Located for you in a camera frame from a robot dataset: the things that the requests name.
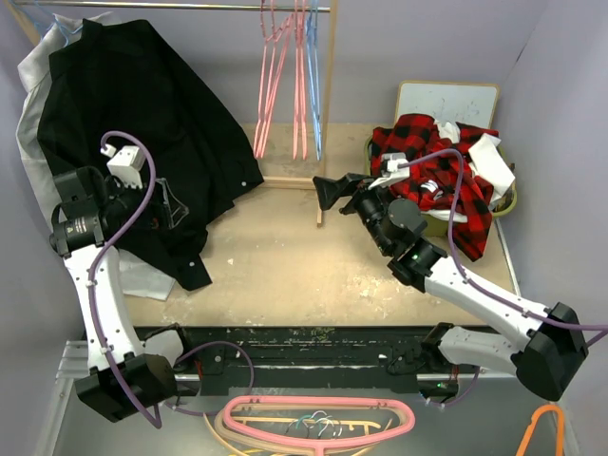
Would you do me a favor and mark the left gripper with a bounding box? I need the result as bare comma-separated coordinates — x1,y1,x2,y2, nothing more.
98,174,186,229

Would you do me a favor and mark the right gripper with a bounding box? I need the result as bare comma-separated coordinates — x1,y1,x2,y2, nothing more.
314,172,393,255

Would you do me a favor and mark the red black plaid shirt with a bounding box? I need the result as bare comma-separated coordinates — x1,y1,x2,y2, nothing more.
370,114,499,261

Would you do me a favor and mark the blue wire hanger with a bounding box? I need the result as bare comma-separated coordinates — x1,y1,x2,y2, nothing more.
305,0,322,161

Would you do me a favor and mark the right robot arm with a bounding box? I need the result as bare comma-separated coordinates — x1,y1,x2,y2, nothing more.
313,174,588,401

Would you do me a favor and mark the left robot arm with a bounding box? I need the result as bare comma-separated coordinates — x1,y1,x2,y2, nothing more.
49,166,196,428

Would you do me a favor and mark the pink hanger left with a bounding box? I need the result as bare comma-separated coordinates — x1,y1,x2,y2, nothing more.
253,1,293,159

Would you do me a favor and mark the pink hanger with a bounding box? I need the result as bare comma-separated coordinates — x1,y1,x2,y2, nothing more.
253,1,293,159
293,0,308,160

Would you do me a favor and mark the pink hanger right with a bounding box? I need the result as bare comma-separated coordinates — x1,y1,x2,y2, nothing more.
293,0,308,160

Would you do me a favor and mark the blue hanger under shirts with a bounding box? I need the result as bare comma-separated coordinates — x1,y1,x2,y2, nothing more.
33,0,83,47

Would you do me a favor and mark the pink hanger foreground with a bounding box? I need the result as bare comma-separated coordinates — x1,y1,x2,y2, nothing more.
208,395,416,455

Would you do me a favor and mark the orange hanger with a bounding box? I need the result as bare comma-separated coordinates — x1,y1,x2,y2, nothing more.
515,403,566,456

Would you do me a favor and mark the green laundry basket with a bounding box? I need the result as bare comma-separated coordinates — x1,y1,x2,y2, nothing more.
363,136,517,237

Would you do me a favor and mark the white clothes pile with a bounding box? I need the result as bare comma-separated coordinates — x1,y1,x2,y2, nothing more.
425,121,516,219

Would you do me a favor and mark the small whiteboard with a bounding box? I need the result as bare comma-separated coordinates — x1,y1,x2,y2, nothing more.
394,81,501,128

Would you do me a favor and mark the wooden clothes rack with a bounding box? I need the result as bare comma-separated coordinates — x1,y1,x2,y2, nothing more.
9,0,340,228

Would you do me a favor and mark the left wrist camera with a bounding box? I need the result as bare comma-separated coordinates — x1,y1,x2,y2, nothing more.
100,144,145,190

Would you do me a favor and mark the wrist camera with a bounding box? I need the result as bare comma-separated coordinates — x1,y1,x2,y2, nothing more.
369,152,409,189
100,144,145,190

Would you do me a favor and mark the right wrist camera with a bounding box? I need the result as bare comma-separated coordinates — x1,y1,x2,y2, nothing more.
369,152,409,189

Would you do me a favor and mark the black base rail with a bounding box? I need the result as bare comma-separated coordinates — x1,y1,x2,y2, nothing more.
132,324,481,398

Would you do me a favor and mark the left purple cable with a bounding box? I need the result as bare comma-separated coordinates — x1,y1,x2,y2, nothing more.
86,131,255,430

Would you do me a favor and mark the purple cable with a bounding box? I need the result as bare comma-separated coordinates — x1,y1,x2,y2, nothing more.
403,148,608,333
86,131,255,430

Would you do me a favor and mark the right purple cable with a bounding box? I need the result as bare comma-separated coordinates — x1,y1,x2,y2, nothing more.
403,148,608,333

